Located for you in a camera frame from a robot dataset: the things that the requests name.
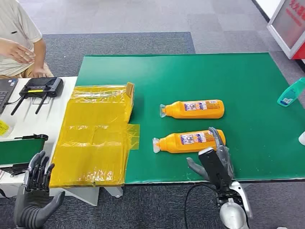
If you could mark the white plastic object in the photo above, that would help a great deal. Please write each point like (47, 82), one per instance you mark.
(302, 139)

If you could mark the green table mat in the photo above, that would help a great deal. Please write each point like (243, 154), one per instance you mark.
(214, 75)

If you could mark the small green belt conveyor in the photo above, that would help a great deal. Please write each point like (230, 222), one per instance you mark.
(21, 150)

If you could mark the orange detergent bottle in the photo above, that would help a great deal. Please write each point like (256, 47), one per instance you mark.
(185, 142)
(193, 109)

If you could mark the teal plastic bottle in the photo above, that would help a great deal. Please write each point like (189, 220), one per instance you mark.
(291, 93)

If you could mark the white table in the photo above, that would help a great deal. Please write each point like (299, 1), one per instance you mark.
(58, 104)

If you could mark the person's hand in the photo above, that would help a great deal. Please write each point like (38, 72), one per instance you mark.
(19, 52)
(39, 72)

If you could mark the dark laptop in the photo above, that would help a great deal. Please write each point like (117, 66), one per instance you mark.
(6, 91)

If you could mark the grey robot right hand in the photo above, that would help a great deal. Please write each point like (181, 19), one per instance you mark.
(227, 161)

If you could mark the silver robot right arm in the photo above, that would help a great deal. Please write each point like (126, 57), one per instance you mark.
(232, 215)

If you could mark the person's forearm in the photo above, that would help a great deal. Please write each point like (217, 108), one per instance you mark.
(40, 53)
(2, 47)

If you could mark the person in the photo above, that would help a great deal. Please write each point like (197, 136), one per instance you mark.
(14, 25)

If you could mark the yellow film wrapped cardboard box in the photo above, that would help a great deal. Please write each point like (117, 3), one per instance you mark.
(95, 139)

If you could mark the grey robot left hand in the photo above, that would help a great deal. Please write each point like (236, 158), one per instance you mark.
(31, 205)

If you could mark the red and white display cabinet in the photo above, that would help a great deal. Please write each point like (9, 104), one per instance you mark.
(287, 23)

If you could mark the black controller with antennas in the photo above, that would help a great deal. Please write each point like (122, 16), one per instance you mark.
(43, 86)

